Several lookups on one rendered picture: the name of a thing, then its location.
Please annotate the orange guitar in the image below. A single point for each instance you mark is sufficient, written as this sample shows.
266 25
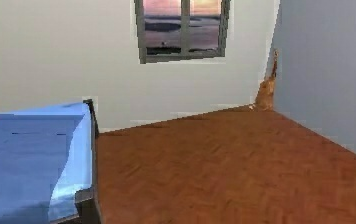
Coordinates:
266 93

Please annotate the bed with blue cover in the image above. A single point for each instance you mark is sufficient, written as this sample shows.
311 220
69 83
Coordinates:
29 160

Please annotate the grey framed window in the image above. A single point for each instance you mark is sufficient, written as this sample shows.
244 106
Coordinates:
182 30

